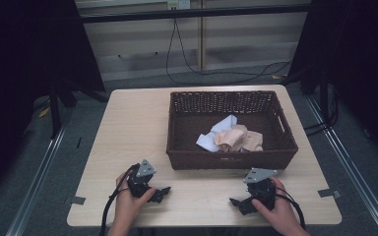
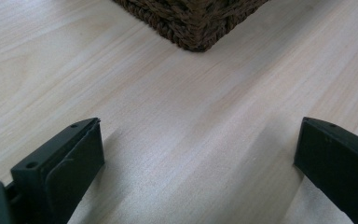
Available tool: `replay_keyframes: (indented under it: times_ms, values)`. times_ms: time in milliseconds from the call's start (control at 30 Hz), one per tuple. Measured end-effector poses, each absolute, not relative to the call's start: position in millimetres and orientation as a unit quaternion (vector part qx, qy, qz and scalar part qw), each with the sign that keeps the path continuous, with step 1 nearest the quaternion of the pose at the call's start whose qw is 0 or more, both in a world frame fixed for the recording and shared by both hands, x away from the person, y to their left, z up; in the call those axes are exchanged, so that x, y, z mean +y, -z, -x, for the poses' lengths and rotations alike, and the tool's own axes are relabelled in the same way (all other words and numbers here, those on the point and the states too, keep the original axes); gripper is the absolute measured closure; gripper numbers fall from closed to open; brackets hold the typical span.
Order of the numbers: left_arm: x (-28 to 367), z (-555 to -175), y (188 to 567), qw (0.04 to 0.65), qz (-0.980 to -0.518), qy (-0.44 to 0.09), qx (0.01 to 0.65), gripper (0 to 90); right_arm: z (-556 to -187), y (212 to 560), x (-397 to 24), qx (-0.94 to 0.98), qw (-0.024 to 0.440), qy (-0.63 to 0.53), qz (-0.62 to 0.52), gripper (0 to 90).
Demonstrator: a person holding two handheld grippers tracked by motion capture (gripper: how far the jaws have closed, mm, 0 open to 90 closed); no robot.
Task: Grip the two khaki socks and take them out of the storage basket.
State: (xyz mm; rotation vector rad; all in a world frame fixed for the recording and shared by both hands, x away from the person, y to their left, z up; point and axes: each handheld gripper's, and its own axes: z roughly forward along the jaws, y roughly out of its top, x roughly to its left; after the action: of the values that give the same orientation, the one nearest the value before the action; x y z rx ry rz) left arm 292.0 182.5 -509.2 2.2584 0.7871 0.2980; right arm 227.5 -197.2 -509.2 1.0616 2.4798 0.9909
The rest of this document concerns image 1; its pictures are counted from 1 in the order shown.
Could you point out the grey tape strip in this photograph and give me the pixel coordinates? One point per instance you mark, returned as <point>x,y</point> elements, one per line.
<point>78,200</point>
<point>328,193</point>

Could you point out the person's right hand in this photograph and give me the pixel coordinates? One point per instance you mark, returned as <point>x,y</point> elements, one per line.
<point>277,213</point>

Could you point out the beige cloth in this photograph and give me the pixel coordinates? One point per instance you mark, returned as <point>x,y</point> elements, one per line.
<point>234,137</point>

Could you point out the white wall socket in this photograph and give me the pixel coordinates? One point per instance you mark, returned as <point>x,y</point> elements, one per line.
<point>178,4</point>

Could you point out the metal floor rail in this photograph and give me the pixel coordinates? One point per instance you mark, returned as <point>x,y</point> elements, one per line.
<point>36,183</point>
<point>351,170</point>

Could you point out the white cloth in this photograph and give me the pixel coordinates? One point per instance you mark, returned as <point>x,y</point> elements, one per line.
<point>206,141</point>

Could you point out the black metal stand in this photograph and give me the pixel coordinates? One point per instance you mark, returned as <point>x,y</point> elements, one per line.
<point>55,111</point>
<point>324,98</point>

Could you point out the person's left hand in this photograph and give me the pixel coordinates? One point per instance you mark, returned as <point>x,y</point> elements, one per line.
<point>128,203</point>

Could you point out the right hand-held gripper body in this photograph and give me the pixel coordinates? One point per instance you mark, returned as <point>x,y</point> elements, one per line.
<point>261,191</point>

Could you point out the black curtain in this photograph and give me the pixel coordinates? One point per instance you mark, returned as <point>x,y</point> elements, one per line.
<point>26,65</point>
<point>361,65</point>

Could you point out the brown wicker basket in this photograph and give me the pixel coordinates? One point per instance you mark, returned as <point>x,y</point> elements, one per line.
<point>190,131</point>

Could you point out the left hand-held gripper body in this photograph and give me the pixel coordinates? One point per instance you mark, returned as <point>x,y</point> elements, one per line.
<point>140,185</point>

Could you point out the yellow floor tag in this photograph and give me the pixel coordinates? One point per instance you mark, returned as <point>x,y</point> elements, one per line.
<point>44,112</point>

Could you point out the small yellow floor scrap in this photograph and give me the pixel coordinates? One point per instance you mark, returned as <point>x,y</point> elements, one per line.
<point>276,77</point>

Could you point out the black horizontal bar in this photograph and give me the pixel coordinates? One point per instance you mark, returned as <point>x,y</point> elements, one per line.
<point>193,13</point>

